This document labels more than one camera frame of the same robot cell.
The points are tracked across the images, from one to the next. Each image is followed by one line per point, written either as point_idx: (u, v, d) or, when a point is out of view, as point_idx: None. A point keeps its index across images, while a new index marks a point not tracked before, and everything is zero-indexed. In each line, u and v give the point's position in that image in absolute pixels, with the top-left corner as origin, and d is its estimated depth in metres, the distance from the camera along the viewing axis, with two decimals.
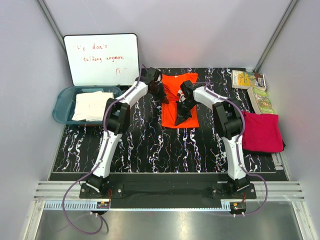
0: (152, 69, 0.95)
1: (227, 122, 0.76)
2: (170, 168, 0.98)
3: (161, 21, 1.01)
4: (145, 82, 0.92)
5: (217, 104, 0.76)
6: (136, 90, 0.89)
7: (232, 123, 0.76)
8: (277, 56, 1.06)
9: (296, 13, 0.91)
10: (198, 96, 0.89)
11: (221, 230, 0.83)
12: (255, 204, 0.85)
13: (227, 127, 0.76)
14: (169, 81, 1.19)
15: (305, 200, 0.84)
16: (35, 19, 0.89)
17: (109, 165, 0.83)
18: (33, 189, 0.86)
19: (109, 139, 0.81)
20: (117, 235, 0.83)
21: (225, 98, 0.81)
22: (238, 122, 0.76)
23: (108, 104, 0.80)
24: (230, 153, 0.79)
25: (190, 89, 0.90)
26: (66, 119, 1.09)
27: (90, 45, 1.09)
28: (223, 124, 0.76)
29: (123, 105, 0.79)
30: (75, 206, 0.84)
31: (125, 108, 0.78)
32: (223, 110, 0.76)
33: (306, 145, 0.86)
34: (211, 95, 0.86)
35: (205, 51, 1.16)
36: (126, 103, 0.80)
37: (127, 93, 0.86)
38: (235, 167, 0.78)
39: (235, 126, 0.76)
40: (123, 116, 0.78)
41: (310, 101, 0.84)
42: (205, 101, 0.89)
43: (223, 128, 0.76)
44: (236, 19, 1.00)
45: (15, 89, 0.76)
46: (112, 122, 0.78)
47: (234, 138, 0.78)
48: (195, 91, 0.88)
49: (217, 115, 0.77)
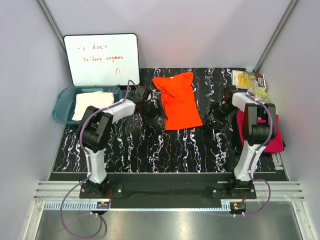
0: (141, 88, 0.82)
1: (255, 126, 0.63)
2: (170, 168, 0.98)
3: (162, 21, 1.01)
4: (133, 100, 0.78)
5: (250, 104, 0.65)
6: (121, 105, 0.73)
7: (259, 128, 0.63)
8: (278, 56, 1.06)
9: (295, 13, 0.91)
10: (237, 99, 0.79)
11: (222, 231, 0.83)
12: (255, 205, 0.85)
13: (254, 131, 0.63)
14: (167, 83, 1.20)
15: (304, 200, 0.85)
16: (36, 20, 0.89)
17: (103, 168, 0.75)
18: (33, 189, 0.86)
19: (90, 156, 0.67)
20: (116, 235, 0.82)
21: (262, 103, 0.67)
22: (265, 130, 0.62)
23: (87, 112, 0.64)
24: (245, 156, 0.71)
25: (231, 92, 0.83)
26: (66, 118, 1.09)
27: (90, 45, 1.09)
28: (250, 126, 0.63)
29: (104, 114, 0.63)
30: (75, 206, 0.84)
31: (107, 119, 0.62)
32: (254, 112, 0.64)
33: (306, 145, 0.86)
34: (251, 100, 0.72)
35: (205, 50, 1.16)
36: (109, 113, 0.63)
37: (112, 105, 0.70)
38: (242, 170, 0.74)
39: (261, 134, 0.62)
40: (102, 126, 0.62)
41: (310, 100, 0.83)
42: (241, 106, 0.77)
43: (248, 131, 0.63)
44: (236, 19, 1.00)
45: (16, 88, 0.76)
46: (89, 135, 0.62)
47: (256, 146, 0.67)
48: (235, 94, 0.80)
49: (247, 114, 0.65)
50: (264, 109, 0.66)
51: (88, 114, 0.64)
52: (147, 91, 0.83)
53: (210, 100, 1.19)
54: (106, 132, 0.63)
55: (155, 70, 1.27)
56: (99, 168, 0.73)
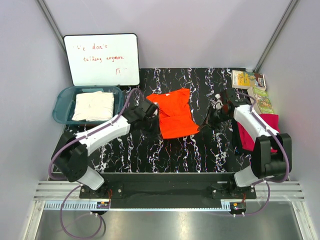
0: (145, 103, 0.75)
1: (268, 162, 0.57)
2: (170, 168, 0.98)
3: (161, 21, 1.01)
4: (130, 118, 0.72)
5: (261, 138, 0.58)
6: (111, 128, 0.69)
7: (273, 164, 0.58)
8: (278, 56, 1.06)
9: (296, 12, 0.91)
10: (240, 116, 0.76)
11: (222, 231, 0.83)
12: (256, 205, 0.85)
13: (268, 167, 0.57)
14: (163, 101, 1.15)
15: (304, 200, 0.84)
16: (36, 20, 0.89)
17: (98, 176, 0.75)
18: (33, 189, 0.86)
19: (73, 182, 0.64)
20: (117, 235, 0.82)
21: (274, 134, 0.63)
22: (280, 164, 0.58)
23: (62, 139, 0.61)
24: (249, 177, 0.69)
25: (232, 102, 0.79)
26: (66, 119, 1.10)
27: (90, 45, 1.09)
28: (263, 163, 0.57)
29: (78, 147, 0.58)
30: (75, 206, 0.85)
31: (79, 152, 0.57)
32: (269, 149, 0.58)
33: (306, 146, 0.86)
34: (260, 123, 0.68)
35: (205, 50, 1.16)
36: (83, 146, 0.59)
37: (91, 131, 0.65)
38: (245, 183, 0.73)
39: (277, 170, 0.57)
40: (73, 160, 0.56)
41: (310, 101, 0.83)
42: (247, 126, 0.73)
43: (262, 168, 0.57)
44: (236, 19, 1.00)
45: (15, 88, 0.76)
46: (61, 163, 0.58)
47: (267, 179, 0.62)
48: (238, 109, 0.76)
49: (257, 150, 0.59)
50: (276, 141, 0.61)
51: (63, 142, 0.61)
52: (152, 107, 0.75)
53: (210, 100, 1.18)
54: (76, 167, 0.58)
55: (155, 70, 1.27)
56: (92, 181, 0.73)
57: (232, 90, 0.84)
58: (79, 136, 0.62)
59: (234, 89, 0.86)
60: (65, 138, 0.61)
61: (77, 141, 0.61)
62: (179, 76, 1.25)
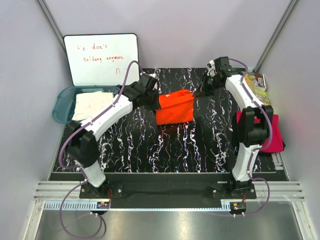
0: (145, 77, 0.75)
1: (251, 130, 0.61)
2: (170, 168, 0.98)
3: (161, 21, 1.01)
4: (131, 95, 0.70)
5: (247, 109, 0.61)
6: (113, 109, 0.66)
7: (255, 131, 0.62)
8: (278, 56, 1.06)
9: (296, 12, 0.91)
10: (230, 85, 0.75)
11: (222, 231, 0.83)
12: (256, 205, 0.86)
13: (250, 134, 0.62)
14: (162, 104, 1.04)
15: (304, 200, 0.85)
16: (36, 20, 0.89)
17: (100, 172, 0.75)
18: (33, 189, 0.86)
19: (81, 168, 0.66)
20: (117, 235, 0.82)
21: (260, 105, 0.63)
22: (261, 132, 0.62)
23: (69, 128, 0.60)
24: (242, 158, 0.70)
25: (224, 71, 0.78)
26: (66, 118, 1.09)
27: (90, 45, 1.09)
28: (246, 131, 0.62)
29: (85, 134, 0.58)
30: (75, 206, 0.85)
31: (88, 139, 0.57)
32: (252, 119, 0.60)
33: (306, 145, 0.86)
34: (247, 94, 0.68)
35: (205, 50, 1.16)
36: (90, 132, 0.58)
37: (95, 116, 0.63)
38: (241, 171, 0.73)
39: (257, 137, 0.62)
40: (84, 148, 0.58)
41: (310, 100, 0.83)
42: (236, 95, 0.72)
43: (244, 135, 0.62)
44: (236, 19, 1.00)
45: (16, 88, 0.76)
46: (73, 151, 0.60)
47: (252, 146, 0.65)
48: (229, 78, 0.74)
49: (244, 119, 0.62)
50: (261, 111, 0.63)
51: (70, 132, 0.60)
52: (151, 81, 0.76)
53: (210, 100, 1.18)
54: (88, 153, 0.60)
55: (155, 70, 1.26)
56: (96, 175, 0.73)
57: (226, 58, 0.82)
58: (84, 124, 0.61)
59: (227, 57, 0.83)
60: (71, 127, 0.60)
61: (84, 129, 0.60)
62: (179, 76, 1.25)
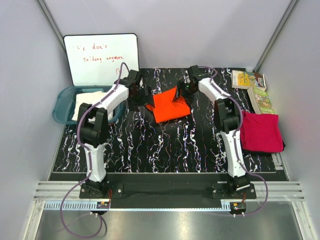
0: (134, 71, 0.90)
1: (225, 118, 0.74)
2: (170, 168, 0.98)
3: (161, 21, 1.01)
4: (125, 85, 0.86)
5: (218, 101, 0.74)
6: (114, 93, 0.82)
7: (228, 119, 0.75)
8: (277, 56, 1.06)
9: (296, 12, 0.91)
10: (202, 87, 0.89)
11: (221, 231, 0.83)
12: (256, 205, 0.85)
13: (225, 121, 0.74)
14: (159, 100, 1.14)
15: (305, 200, 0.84)
16: (36, 20, 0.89)
17: (102, 167, 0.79)
18: (33, 189, 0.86)
19: (91, 151, 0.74)
20: (117, 235, 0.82)
21: (228, 96, 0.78)
22: (234, 118, 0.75)
23: (81, 110, 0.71)
24: (229, 149, 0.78)
25: (195, 76, 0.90)
26: (66, 118, 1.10)
27: (90, 46, 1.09)
28: (221, 119, 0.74)
29: (99, 111, 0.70)
30: (74, 206, 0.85)
31: (102, 115, 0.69)
32: (223, 107, 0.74)
33: (306, 145, 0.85)
34: (216, 89, 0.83)
35: (205, 50, 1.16)
36: (103, 108, 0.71)
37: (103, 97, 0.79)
38: (233, 164, 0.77)
39: (232, 122, 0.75)
40: (99, 124, 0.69)
41: (309, 100, 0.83)
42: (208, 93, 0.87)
43: (220, 123, 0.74)
44: (236, 19, 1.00)
45: (15, 89, 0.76)
46: (87, 133, 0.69)
47: (232, 132, 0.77)
48: (200, 82, 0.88)
49: (217, 110, 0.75)
50: (230, 101, 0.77)
51: (82, 112, 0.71)
52: (139, 74, 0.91)
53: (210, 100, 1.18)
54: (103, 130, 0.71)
55: (155, 71, 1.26)
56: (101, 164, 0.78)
57: (196, 66, 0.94)
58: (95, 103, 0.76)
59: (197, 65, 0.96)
60: (83, 108, 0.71)
61: (94, 108, 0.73)
62: (179, 76, 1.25)
